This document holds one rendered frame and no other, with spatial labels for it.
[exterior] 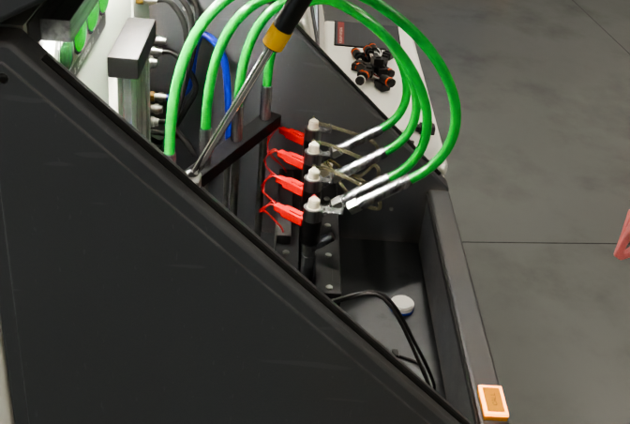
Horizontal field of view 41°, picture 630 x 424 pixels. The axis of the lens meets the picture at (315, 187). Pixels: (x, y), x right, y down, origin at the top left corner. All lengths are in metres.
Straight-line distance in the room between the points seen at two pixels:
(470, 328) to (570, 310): 1.73
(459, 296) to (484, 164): 2.41
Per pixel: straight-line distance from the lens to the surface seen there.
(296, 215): 1.21
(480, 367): 1.19
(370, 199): 1.17
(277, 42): 0.73
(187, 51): 1.09
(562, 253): 3.23
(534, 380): 2.66
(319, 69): 1.43
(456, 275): 1.35
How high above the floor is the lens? 1.73
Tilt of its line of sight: 31 degrees down
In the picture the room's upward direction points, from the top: 6 degrees clockwise
